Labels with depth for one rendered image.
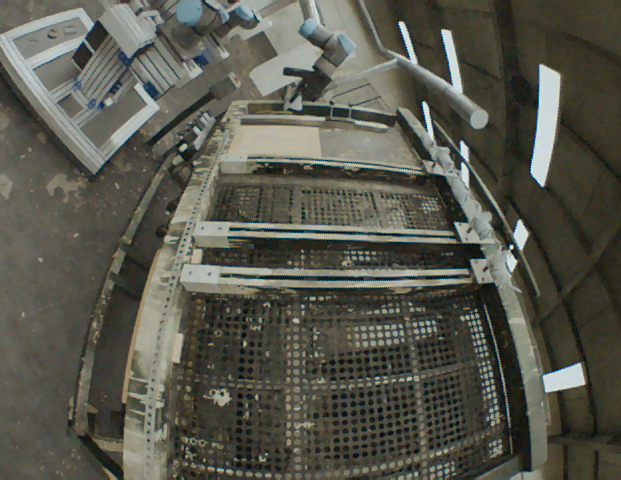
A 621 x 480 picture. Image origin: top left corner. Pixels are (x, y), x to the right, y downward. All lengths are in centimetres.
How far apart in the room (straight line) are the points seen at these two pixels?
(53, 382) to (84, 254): 75
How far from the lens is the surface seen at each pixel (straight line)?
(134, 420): 81
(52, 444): 165
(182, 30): 121
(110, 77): 171
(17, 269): 157
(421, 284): 85
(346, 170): 118
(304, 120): 163
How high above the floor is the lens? 154
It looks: 19 degrees down
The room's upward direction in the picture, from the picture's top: 73 degrees clockwise
